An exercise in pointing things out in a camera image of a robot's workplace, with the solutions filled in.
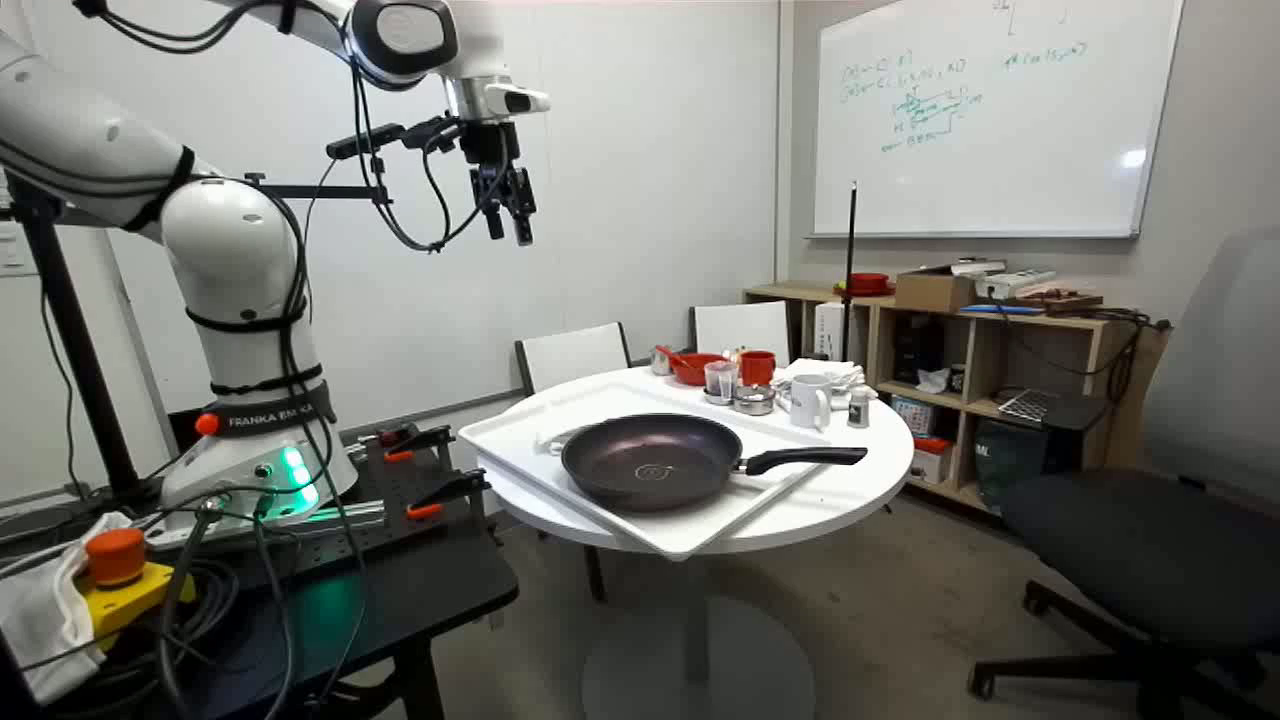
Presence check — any black pole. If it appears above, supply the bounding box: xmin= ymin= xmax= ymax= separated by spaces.
xmin=839 ymin=183 xmax=862 ymax=371

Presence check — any red cup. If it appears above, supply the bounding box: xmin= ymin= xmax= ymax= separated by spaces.
xmin=735 ymin=349 xmax=780 ymax=392

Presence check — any black cable bundle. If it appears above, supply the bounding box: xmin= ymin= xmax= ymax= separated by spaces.
xmin=135 ymin=492 xmax=377 ymax=720

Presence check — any black bin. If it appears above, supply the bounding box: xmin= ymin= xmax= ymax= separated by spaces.
xmin=972 ymin=417 xmax=1054 ymax=506

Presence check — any black stereo camera on boom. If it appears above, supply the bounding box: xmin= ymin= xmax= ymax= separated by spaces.
xmin=242 ymin=122 xmax=408 ymax=207

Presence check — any dark frying pan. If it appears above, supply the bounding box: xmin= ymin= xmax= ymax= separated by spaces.
xmin=555 ymin=407 xmax=873 ymax=520

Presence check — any white rag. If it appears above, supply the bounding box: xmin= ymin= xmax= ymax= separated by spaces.
xmin=0 ymin=514 xmax=135 ymax=708

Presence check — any white mug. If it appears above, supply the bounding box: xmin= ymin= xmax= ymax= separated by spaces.
xmin=774 ymin=371 xmax=835 ymax=432

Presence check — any stack of books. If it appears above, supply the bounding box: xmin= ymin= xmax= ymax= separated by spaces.
xmin=972 ymin=260 xmax=1109 ymax=320

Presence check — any whiteboard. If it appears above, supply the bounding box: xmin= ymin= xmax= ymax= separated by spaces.
xmin=806 ymin=0 xmax=1192 ymax=247

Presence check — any cardboard box on shelf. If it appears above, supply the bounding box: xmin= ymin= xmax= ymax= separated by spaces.
xmin=892 ymin=268 xmax=980 ymax=317

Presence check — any wooden shelf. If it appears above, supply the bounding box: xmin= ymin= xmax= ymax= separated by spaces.
xmin=741 ymin=279 xmax=1170 ymax=515

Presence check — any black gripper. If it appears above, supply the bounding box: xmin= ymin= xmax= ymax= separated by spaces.
xmin=457 ymin=115 xmax=538 ymax=251

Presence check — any office chair grey back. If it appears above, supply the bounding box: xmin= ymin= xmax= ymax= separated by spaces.
xmin=966 ymin=226 xmax=1280 ymax=720

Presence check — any white folded cloth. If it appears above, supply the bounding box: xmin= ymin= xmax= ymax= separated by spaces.
xmin=774 ymin=358 xmax=873 ymax=402

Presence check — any red bowl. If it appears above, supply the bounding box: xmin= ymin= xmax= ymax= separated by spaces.
xmin=651 ymin=344 xmax=731 ymax=392

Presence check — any round white table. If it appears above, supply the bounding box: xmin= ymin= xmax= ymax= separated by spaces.
xmin=477 ymin=365 xmax=919 ymax=720

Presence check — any orange emergency stop button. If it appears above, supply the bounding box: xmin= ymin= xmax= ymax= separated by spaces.
xmin=71 ymin=520 xmax=178 ymax=646

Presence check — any dark laptop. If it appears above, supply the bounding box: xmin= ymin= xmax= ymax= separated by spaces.
xmin=997 ymin=383 xmax=1111 ymax=437

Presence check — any orange handled clamp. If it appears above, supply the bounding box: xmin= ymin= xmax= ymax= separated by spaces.
xmin=398 ymin=472 xmax=491 ymax=529
xmin=377 ymin=421 xmax=457 ymax=468

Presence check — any red white box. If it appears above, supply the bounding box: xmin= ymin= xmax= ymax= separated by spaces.
xmin=912 ymin=437 xmax=956 ymax=487

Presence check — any black robot table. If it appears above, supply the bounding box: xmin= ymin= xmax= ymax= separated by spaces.
xmin=0 ymin=423 xmax=522 ymax=720

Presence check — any black tripod stand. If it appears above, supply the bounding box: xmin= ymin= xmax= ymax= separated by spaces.
xmin=0 ymin=172 xmax=148 ymax=501

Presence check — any glass jar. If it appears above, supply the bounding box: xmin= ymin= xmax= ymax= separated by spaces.
xmin=698 ymin=358 xmax=741 ymax=405

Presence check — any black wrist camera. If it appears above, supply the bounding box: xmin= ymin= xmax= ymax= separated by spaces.
xmin=398 ymin=115 xmax=464 ymax=155

